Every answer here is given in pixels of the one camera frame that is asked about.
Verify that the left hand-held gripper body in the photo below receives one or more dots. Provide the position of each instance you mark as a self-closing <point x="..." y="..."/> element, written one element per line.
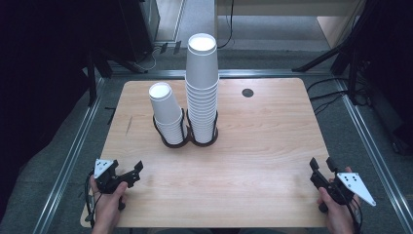
<point x="108" y="182"/>

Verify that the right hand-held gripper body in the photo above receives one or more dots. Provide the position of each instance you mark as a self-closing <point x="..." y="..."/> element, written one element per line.
<point x="354" y="185"/>

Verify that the black double cup holder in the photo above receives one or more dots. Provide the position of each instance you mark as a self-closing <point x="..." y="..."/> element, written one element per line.
<point x="203" y="144"/>

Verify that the tall stack of white cups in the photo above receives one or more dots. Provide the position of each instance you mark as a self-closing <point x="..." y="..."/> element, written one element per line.
<point x="202" y="84"/>

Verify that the person's left hand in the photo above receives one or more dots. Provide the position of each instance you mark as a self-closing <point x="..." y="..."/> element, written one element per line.
<point x="107" y="208"/>

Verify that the person's right hand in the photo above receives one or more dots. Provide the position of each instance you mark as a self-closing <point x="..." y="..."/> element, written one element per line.
<point x="341" y="217"/>

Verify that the black tape strip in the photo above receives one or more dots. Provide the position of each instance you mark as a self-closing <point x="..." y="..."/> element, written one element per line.
<point x="111" y="117"/>

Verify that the short stack of white cups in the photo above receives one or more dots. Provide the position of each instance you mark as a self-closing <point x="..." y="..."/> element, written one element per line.
<point x="165" y="110"/>

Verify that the black upright stand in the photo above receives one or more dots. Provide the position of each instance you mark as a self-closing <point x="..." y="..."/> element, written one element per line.
<point x="353" y="81"/>

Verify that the black stand with legs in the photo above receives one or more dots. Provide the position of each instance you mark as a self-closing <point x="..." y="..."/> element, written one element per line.
<point x="92" y="81"/>

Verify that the black round table grommet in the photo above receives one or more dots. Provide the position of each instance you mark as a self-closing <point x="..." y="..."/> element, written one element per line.
<point x="247" y="93"/>

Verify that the black tripod stand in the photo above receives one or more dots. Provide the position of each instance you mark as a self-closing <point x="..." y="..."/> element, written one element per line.
<point x="319" y="58"/>

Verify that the dark equipment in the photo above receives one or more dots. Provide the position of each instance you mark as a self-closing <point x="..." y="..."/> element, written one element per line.
<point x="393" y="65"/>

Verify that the small black block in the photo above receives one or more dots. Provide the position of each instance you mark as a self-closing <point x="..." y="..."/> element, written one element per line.
<point x="177" y="47"/>
<point x="163" y="48"/>

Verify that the dark curtain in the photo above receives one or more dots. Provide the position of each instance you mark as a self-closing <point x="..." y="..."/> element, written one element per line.
<point x="39" y="81"/>

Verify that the black cabinet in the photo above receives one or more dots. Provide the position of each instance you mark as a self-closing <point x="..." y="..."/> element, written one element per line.
<point x="136" y="26"/>

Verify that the light wooden desk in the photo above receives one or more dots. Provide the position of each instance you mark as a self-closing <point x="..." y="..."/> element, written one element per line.
<point x="276" y="8"/>

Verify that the metal floor rail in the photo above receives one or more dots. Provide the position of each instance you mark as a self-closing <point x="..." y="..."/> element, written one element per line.
<point x="379" y="162"/>
<point x="276" y="73"/>
<point x="68" y="162"/>

